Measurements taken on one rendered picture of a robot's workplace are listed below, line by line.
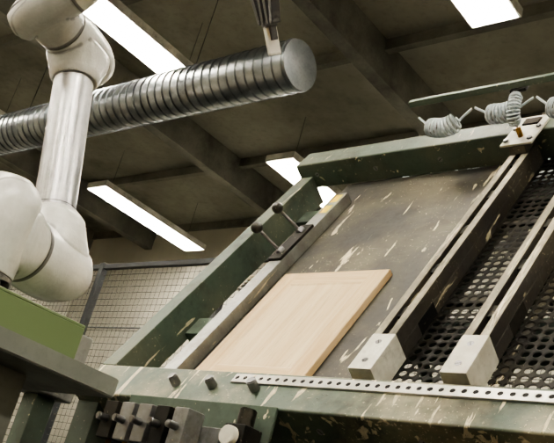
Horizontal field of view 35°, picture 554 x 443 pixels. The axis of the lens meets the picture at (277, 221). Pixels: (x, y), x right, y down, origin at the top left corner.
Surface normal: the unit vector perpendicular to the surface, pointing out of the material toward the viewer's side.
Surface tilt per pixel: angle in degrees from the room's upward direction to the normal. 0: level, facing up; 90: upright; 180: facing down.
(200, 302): 90
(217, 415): 90
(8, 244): 94
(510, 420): 58
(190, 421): 90
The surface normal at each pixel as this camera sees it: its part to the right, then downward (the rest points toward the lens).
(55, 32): 0.22, 0.73
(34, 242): 0.92, 0.12
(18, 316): 0.76, -0.07
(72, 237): 0.90, -0.25
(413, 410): -0.39, -0.85
